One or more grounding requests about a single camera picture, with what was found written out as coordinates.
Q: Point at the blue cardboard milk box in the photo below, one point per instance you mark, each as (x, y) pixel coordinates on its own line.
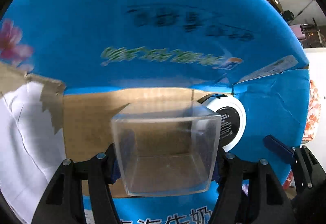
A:
(69, 66)

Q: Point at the white jar with black base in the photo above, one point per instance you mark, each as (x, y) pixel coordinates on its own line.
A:
(233, 118)

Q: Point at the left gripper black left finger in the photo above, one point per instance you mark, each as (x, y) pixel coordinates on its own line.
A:
(62, 200)

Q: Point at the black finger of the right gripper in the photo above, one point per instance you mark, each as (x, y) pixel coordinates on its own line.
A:
(308, 174)

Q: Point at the clear acrylic square box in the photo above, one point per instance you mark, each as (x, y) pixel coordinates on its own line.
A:
(166, 148)

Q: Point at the orange white floral cloth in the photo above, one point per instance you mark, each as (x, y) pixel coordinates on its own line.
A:
(313, 116)

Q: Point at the pink small case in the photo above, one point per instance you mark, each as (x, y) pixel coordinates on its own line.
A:
(299, 31)

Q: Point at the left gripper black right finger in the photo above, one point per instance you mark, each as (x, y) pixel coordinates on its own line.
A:
(249, 192)

